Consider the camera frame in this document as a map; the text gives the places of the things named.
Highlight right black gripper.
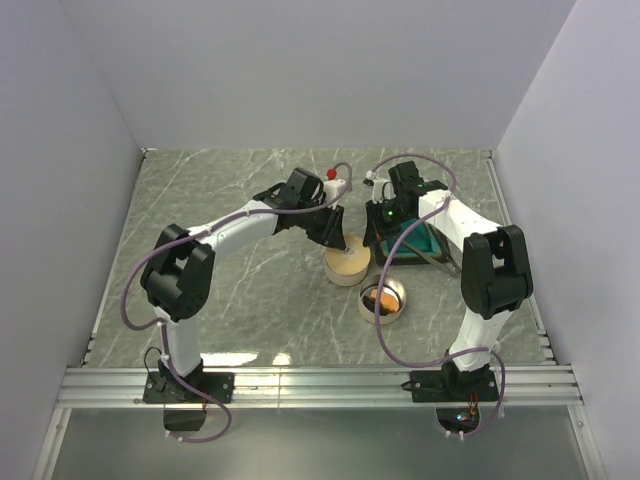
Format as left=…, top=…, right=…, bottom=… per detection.
left=364, top=198, right=413, bottom=247

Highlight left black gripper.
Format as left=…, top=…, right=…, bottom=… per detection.
left=297, top=199, right=346, bottom=251

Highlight tan round lid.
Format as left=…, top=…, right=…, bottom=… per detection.
left=325, top=234, right=371, bottom=276

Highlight dark brown sausage piece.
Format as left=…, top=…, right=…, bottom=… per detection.
left=361, top=295, right=375, bottom=313

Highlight orange salmon piece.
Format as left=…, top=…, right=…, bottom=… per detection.
left=375, top=291, right=401, bottom=316

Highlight metal tongs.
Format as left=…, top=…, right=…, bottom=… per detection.
left=402, top=242, right=464, bottom=277

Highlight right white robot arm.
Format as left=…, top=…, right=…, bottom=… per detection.
left=363, top=154, right=534, bottom=400

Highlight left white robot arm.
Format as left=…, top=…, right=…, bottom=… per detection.
left=140, top=167, right=352, bottom=402

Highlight steel lunch tin near tray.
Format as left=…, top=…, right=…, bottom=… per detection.
left=324, top=259, right=369, bottom=287

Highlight steel lunch tin front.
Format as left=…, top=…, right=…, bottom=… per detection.
left=357, top=274, right=407, bottom=325

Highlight black teal square tray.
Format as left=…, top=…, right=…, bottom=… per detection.
left=373, top=225, right=450, bottom=267

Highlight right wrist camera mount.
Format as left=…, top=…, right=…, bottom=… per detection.
left=363, top=170, right=396, bottom=204

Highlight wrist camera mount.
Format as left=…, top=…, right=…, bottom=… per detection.
left=363, top=170, right=396, bottom=204
left=323, top=167, right=351, bottom=203

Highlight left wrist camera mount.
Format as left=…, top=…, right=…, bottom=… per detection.
left=323, top=167, right=351, bottom=203

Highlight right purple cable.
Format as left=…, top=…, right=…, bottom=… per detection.
left=372, top=153, right=507, bottom=440

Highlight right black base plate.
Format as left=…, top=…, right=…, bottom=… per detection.
left=401, top=370, right=499, bottom=403

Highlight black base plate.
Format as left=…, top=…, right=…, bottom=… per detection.
left=401, top=370, right=499, bottom=403
left=142, top=370, right=236, bottom=404

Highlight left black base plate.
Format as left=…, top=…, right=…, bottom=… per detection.
left=142, top=370, right=236, bottom=404

